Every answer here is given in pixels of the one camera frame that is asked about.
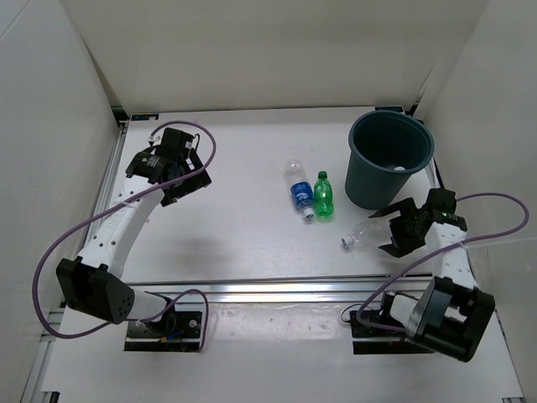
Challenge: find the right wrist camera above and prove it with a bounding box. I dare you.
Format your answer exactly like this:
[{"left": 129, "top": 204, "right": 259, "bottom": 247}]
[{"left": 422, "top": 188, "right": 456, "bottom": 214}]

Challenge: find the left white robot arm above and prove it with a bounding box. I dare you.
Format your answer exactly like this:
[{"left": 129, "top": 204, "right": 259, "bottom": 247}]
[{"left": 56, "top": 149, "right": 211, "bottom": 336}]

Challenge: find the clear unlabeled plastic bottle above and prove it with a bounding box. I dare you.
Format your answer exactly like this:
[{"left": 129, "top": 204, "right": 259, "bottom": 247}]
[{"left": 341, "top": 218, "right": 391, "bottom": 251}]

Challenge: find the green plastic bottle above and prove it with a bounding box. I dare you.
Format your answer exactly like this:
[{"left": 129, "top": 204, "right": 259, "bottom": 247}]
[{"left": 313, "top": 170, "right": 334, "bottom": 220}]

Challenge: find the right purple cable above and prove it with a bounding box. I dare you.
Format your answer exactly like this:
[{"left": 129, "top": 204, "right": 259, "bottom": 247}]
[{"left": 356, "top": 192, "right": 530, "bottom": 332}]

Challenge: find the aluminium front rail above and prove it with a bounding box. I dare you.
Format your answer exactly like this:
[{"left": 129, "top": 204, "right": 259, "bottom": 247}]
[{"left": 125, "top": 272, "right": 437, "bottom": 301}]

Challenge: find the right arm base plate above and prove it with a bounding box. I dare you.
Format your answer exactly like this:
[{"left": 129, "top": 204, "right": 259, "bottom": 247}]
[{"left": 340, "top": 292, "right": 432, "bottom": 355}]

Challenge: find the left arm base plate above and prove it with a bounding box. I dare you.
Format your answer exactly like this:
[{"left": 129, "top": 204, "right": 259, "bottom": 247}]
[{"left": 123, "top": 296, "right": 209, "bottom": 353}]

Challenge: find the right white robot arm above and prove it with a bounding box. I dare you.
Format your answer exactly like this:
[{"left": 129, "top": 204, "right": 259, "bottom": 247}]
[{"left": 357, "top": 190, "right": 495, "bottom": 362}]

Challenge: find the dark teal plastic bin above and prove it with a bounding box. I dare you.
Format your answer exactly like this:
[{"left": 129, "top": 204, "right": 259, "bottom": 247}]
[{"left": 345, "top": 110, "right": 435, "bottom": 210}]

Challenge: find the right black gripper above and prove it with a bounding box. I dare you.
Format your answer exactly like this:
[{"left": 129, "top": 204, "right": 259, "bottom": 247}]
[{"left": 372, "top": 197, "right": 425, "bottom": 258}]

